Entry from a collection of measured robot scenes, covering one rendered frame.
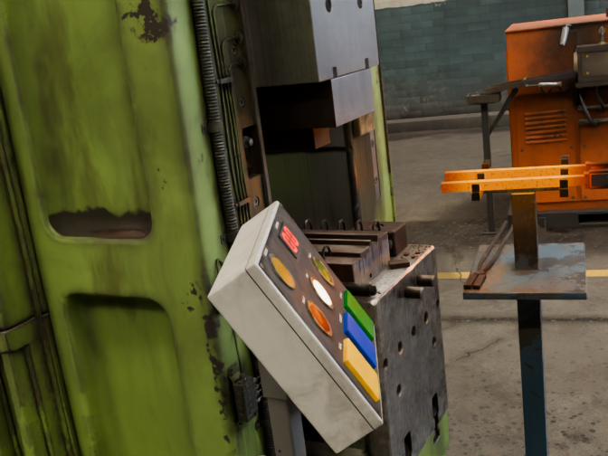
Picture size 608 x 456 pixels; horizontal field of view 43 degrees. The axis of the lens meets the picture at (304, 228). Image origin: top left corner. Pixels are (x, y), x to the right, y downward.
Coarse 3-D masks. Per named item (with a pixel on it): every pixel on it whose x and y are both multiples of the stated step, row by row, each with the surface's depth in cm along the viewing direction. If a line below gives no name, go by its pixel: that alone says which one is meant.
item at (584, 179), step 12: (468, 180) 199; (480, 180) 197; (492, 180) 195; (504, 180) 194; (516, 180) 192; (528, 180) 191; (540, 180) 191; (552, 180) 190; (576, 180) 188; (588, 180) 186; (444, 192) 199
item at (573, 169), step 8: (496, 168) 208; (504, 168) 206; (512, 168) 205; (520, 168) 204; (528, 168) 203; (536, 168) 202; (544, 168) 201; (552, 168) 200; (560, 168) 200; (568, 168) 199; (576, 168) 199; (584, 168) 198; (592, 168) 198; (600, 168) 198; (448, 176) 210; (456, 176) 209; (464, 176) 208; (472, 176) 208; (488, 176) 206; (496, 176) 206; (504, 176) 205; (512, 176) 204; (520, 176) 204; (528, 176) 203
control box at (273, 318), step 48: (240, 240) 120; (288, 240) 118; (240, 288) 99; (288, 288) 103; (336, 288) 127; (240, 336) 101; (288, 336) 100; (336, 336) 109; (288, 384) 102; (336, 384) 102; (336, 432) 104
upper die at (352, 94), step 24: (360, 72) 164; (264, 96) 161; (288, 96) 158; (312, 96) 156; (336, 96) 155; (360, 96) 165; (264, 120) 162; (288, 120) 160; (312, 120) 157; (336, 120) 155
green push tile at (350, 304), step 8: (344, 296) 128; (352, 296) 130; (344, 304) 125; (352, 304) 126; (352, 312) 124; (360, 312) 128; (360, 320) 124; (368, 320) 129; (368, 328) 126; (368, 336) 125
